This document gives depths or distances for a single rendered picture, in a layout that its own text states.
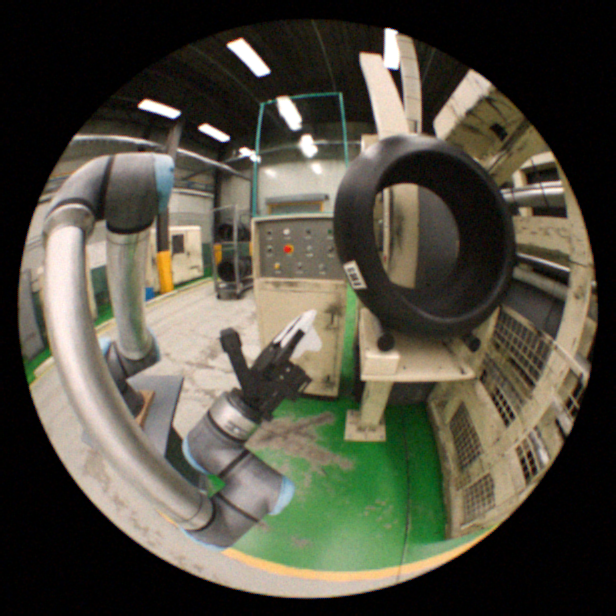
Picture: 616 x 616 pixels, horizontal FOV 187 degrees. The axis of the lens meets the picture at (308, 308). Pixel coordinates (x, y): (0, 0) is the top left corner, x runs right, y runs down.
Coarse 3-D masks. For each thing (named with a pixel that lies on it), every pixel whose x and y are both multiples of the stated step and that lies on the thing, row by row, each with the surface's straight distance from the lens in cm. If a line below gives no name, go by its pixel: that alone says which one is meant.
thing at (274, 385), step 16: (272, 352) 32; (256, 368) 33; (272, 368) 31; (288, 368) 32; (256, 384) 33; (272, 384) 31; (288, 384) 33; (240, 400) 32; (256, 400) 37; (272, 400) 34; (256, 416) 33; (272, 416) 36
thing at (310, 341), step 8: (312, 312) 34; (304, 320) 33; (312, 320) 33; (296, 328) 32; (304, 328) 32; (312, 328) 33; (288, 336) 32; (304, 336) 33; (312, 336) 34; (304, 344) 33; (312, 344) 34; (320, 344) 34; (296, 352) 33
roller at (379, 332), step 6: (372, 318) 58; (372, 324) 57; (378, 324) 52; (384, 324) 51; (378, 330) 49; (384, 330) 48; (390, 330) 50; (378, 336) 47; (384, 336) 46; (390, 336) 46; (378, 342) 46; (384, 342) 46; (390, 342) 47; (378, 348) 47; (384, 348) 47; (390, 348) 48
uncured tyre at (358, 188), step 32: (384, 160) 44; (416, 160) 71; (448, 160) 54; (352, 192) 41; (448, 192) 79; (480, 192) 71; (352, 224) 40; (480, 224) 79; (512, 224) 62; (352, 256) 40; (480, 256) 79; (512, 256) 60; (352, 288) 46; (384, 288) 41; (416, 288) 75; (448, 288) 77; (480, 288) 72; (384, 320) 47; (416, 320) 45; (448, 320) 48; (480, 320) 55
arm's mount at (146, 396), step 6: (138, 390) 96; (144, 390) 94; (150, 390) 92; (144, 396) 90; (150, 396) 88; (144, 402) 86; (150, 402) 87; (144, 408) 84; (138, 414) 82; (144, 414) 82; (138, 420) 80; (144, 420) 82
